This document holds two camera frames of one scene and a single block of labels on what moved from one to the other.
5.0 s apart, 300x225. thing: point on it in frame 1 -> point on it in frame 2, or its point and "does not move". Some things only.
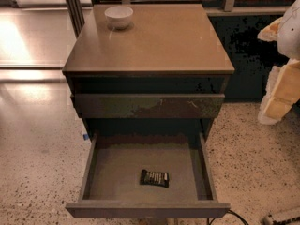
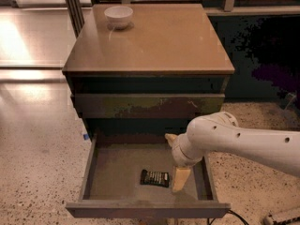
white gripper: x=291 y=35 -> x=177 y=151
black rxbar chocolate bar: x=155 y=178 does not move
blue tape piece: x=85 y=136 does not move
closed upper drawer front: x=149 y=105 does not move
